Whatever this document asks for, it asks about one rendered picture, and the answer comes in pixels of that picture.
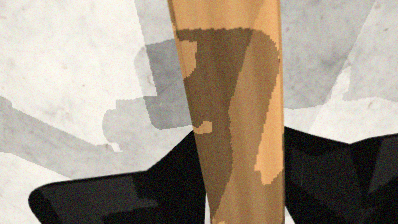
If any brown wooden board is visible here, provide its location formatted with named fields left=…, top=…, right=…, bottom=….
left=167, top=0, right=285, bottom=224

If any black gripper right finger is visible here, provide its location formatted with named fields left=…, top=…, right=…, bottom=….
left=284, top=126, right=398, bottom=224

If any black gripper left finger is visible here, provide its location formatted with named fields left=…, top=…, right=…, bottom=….
left=28, top=130, right=206, bottom=224

